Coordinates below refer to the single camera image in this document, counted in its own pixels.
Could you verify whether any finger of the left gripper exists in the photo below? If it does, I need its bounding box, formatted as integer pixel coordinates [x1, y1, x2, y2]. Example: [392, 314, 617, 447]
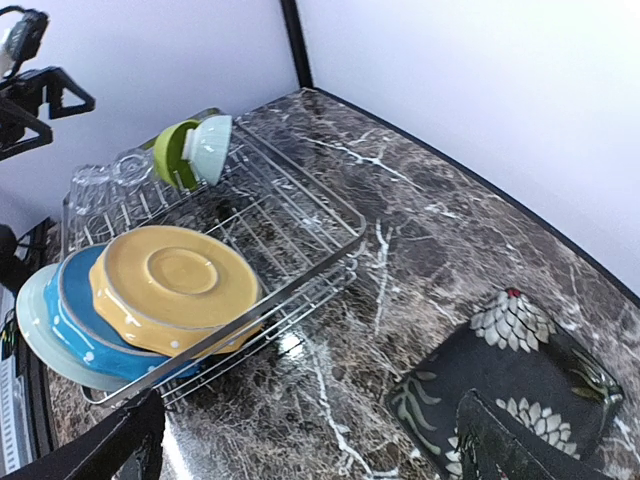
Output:
[24, 67, 95, 119]
[1, 118, 53, 160]

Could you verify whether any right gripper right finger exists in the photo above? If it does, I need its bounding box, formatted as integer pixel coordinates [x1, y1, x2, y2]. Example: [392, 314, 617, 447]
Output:
[456, 388, 615, 479]

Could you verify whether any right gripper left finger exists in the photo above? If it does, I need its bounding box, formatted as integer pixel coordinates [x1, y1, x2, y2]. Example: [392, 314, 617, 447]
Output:
[5, 389, 165, 479]

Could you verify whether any black square floral plate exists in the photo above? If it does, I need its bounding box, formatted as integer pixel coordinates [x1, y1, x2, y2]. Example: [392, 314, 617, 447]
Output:
[386, 288, 624, 479]

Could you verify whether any blue polka dot plate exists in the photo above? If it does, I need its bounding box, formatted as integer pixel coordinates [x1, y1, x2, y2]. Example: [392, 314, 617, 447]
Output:
[44, 245, 169, 381]

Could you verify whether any yellow polka dot plate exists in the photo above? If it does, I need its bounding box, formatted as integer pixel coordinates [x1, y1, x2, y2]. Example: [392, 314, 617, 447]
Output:
[89, 225, 263, 357]

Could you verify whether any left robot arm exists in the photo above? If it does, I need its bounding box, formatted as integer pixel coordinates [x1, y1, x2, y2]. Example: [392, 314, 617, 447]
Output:
[1, 67, 95, 160]

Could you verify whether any clear ribbed glass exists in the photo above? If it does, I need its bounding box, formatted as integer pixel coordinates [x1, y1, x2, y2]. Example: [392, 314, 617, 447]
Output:
[69, 164, 119, 216]

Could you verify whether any clear faceted glass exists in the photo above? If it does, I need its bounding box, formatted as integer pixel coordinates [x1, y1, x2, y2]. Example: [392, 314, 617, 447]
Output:
[111, 148, 154, 188]

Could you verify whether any lime green bowl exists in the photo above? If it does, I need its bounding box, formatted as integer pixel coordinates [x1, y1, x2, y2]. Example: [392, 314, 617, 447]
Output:
[153, 119, 199, 191]

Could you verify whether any pale green plate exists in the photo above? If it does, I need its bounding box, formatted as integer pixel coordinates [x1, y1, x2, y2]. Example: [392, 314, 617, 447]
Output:
[15, 263, 128, 392]

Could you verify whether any light teal checkered bowl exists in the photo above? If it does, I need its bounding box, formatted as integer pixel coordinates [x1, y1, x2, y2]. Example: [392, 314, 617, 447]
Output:
[182, 115, 233, 185]

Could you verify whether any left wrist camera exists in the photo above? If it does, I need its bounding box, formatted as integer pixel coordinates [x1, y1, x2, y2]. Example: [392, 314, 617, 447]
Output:
[1, 5, 49, 80]

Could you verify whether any white slotted cable duct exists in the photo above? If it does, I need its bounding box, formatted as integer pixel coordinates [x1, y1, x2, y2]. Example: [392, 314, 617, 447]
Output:
[1, 356, 33, 476]

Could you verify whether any metal wire dish rack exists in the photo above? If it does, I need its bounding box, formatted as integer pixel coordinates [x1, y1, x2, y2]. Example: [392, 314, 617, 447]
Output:
[45, 125, 366, 406]

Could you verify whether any left black frame post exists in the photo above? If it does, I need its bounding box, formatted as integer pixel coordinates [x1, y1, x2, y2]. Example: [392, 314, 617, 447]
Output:
[280, 0, 314, 88]

